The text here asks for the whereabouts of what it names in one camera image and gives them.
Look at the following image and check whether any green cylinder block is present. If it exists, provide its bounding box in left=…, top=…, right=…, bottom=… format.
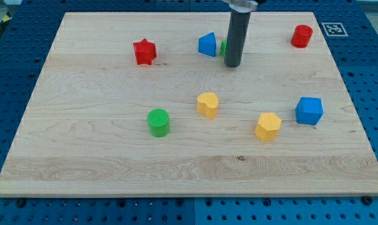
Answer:
left=147, top=108, right=170, bottom=138

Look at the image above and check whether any light wooden board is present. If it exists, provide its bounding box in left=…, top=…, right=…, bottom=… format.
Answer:
left=0, top=12, right=378, bottom=198

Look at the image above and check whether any white fiducial marker tag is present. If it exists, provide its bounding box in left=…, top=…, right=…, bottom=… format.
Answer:
left=322, top=22, right=348, bottom=37

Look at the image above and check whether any red cylinder block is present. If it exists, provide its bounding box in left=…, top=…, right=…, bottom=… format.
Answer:
left=291, top=24, right=313, bottom=48

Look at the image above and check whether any silver robot flange mount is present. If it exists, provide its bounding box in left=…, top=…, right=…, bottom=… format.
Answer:
left=221, top=0, right=258, bottom=13

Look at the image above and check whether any red star block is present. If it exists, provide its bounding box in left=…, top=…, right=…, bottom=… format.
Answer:
left=133, top=38, right=157, bottom=65

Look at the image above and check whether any blue cube block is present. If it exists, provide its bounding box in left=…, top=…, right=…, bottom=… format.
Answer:
left=295, top=97, right=324, bottom=125

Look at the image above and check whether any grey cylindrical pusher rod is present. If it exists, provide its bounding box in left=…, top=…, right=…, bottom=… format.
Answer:
left=224, top=9, right=251, bottom=68

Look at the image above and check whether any small green block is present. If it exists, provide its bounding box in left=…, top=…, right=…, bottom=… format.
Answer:
left=220, top=39, right=227, bottom=57

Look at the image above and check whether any yellow heart block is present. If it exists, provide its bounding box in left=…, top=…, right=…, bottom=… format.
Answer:
left=197, top=92, right=219, bottom=119

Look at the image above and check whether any blue triangular prism block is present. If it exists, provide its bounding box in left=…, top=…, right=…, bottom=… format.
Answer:
left=197, top=32, right=217, bottom=57

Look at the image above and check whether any yellow pentagon block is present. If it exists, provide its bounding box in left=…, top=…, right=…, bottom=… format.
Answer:
left=254, top=112, right=281, bottom=141

